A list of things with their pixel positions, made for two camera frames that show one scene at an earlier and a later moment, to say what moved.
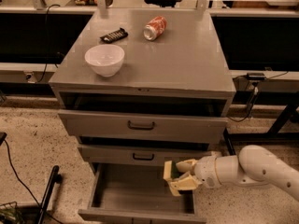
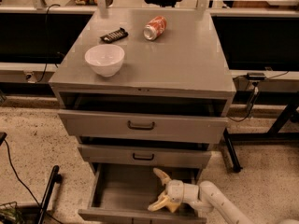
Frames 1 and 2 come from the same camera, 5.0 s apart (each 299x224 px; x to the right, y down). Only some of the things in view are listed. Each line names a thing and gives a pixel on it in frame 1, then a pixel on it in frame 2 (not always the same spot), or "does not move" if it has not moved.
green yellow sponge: (170, 170) to (174, 206)
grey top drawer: (144, 126) does not move
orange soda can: (155, 28) does not move
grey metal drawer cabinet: (141, 87) does not move
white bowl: (106, 60) does not move
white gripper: (206, 171) to (175, 190)
